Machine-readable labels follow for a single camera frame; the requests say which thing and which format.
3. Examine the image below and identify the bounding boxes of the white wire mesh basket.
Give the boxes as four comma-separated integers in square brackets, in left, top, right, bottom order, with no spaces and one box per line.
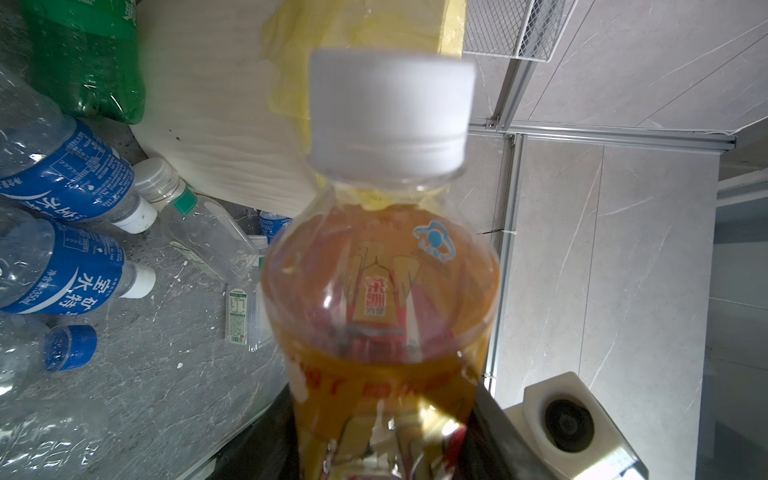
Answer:
[463,0,578,63]

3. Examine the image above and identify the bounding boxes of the clear bottle blue cap bottom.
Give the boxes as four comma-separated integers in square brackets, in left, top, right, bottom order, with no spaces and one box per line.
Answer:
[1,312,98,404]

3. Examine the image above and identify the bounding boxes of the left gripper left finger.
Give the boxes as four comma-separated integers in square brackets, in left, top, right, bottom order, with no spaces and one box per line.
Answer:
[209,386,300,479]

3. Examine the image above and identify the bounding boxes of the blue label bottle right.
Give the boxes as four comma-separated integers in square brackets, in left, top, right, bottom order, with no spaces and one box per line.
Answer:
[258,210,293,244]

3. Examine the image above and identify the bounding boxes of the clear square bottle green ring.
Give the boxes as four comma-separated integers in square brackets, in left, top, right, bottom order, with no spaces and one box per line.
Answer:
[133,157,265,286]

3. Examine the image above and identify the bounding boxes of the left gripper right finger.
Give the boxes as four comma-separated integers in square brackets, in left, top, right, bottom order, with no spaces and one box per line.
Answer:
[461,385,555,480]

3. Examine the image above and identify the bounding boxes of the green bottle near bin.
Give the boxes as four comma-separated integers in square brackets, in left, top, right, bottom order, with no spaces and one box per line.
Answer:
[19,0,146,125]

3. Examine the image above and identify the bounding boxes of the orange tea bottle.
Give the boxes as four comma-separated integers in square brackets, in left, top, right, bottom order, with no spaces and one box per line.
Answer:
[261,49,500,479]

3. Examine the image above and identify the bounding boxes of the clear tall bottle white cap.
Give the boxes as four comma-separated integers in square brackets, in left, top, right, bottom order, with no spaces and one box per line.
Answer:
[225,235,273,352]

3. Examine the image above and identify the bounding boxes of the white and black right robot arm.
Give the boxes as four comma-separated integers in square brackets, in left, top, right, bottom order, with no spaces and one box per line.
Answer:
[504,372,649,479]

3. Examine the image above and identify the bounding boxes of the white bin with yellow bag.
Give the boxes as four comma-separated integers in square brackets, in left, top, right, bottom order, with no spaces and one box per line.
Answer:
[132,1,467,217]

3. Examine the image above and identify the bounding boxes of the blue label bottle white cap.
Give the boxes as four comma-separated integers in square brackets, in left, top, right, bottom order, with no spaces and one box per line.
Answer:
[1,70,157,234]

